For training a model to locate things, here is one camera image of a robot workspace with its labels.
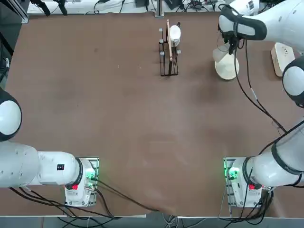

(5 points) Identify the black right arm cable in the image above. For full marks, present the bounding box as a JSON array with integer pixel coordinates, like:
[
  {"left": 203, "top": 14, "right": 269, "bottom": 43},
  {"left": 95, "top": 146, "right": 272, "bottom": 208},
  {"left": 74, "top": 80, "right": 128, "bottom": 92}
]
[{"left": 216, "top": 6, "right": 289, "bottom": 133}]

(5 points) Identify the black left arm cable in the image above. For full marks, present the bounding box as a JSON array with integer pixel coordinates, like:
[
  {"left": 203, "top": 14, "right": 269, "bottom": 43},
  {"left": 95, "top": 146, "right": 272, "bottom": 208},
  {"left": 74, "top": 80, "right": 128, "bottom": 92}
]
[{"left": 8, "top": 186, "right": 122, "bottom": 219}]

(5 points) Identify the long black base cable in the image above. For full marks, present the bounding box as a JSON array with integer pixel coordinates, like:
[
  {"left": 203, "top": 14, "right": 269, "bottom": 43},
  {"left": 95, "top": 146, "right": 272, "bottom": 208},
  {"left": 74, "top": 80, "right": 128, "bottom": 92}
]
[{"left": 94, "top": 179, "right": 176, "bottom": 213}]

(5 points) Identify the white mug black handle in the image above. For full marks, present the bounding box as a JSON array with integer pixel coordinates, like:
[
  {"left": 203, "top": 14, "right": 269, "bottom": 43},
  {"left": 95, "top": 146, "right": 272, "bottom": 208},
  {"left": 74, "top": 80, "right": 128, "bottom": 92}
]
[{"left": 167, "top": 21, "right": 182, "bottom": 47}]

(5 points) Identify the dark grey power adapter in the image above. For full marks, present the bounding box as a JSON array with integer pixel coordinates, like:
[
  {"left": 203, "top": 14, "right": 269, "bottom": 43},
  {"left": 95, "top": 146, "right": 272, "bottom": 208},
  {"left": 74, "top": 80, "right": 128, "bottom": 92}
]
[{"left": 165, "top": 0, "right": 183, "bottom": 10}]

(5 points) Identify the black wire cup rack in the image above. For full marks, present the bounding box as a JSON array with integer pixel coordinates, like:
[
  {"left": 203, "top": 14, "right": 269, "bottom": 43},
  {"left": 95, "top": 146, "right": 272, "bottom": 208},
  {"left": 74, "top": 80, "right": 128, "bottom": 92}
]
[{"left": 158, "top": 19, "right": 182, "bottom": 77}]

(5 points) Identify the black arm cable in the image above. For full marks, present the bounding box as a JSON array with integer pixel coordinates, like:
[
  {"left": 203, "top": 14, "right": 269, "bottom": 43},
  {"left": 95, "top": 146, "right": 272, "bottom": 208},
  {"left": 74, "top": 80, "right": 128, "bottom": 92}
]
[
  {"left": 216, "top": 6, "right": 289, "bottom": 133},
  {"left": 8, "top": 186, "right": 122, "bottom": 219}
]

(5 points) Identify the round white plate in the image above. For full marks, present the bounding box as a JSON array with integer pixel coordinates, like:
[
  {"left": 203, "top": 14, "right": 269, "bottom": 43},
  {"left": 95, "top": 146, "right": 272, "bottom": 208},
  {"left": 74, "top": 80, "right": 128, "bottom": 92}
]
[{"left": 214, "top": 51, "right": 240, "bottom": 81}]

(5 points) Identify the black stand leg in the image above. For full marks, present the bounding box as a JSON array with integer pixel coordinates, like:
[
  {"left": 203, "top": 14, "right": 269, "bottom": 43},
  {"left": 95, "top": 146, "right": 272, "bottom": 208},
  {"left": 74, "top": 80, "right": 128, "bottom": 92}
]
[
  {"left": 30, "top": 0, "right": 52, "bottom": 17},
  {"left": 53, "top": 0, "right": 68, "bottom": 16}
]

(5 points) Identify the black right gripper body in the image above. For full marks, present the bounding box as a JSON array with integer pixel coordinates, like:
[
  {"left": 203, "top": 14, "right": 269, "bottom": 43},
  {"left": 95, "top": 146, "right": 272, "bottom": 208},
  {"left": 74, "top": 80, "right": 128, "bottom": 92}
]
[{"left": 222, "top": 30, "right": 239, "bottom": 46}]

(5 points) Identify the aluminium profile post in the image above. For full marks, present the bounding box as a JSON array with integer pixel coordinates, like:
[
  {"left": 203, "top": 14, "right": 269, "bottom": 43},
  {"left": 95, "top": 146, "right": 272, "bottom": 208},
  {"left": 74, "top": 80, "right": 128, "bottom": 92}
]
[{"left": 154, "top": 0, "right": 165, "bottom": 18}]

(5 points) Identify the aluminium frame rail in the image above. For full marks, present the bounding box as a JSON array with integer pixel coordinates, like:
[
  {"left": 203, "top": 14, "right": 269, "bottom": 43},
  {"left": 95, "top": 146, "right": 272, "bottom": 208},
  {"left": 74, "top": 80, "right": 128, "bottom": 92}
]
[{"left": 4, "top": 0, "right": 30, "bottom": 24}]

